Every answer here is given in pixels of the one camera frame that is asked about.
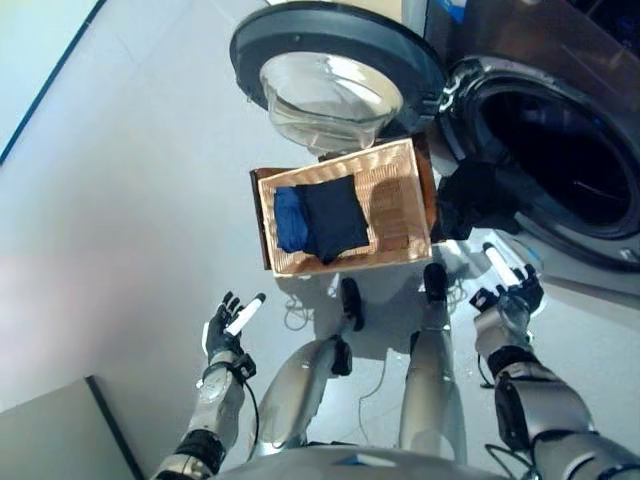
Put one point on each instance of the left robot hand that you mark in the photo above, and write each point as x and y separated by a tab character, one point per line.
220	335

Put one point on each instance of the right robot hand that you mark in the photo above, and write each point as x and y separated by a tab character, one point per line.
522	300

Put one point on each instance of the black garment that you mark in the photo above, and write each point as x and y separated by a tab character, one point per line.
470	200

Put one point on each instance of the blue garment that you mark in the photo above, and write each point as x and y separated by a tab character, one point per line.
289	220

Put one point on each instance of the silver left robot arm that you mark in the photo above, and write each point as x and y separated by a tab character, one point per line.
215	410

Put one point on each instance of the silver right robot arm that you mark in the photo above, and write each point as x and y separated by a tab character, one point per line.
540	400

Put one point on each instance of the grey front-load washing machine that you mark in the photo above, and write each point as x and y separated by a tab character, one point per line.
550	75

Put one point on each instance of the silver left robot leg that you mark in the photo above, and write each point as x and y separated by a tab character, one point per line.
295	385

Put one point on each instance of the rectangular wicker laundry basket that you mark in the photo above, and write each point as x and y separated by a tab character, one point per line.
395	215

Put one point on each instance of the charcoal folded garment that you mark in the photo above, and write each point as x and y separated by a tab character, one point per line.
335	215

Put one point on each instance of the grey robot torso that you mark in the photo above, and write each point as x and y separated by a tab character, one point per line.
350	465

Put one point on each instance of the blue white energy label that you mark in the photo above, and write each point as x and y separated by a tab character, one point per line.
450	9

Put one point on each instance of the round glass washer door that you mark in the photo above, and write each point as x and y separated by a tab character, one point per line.
340	60

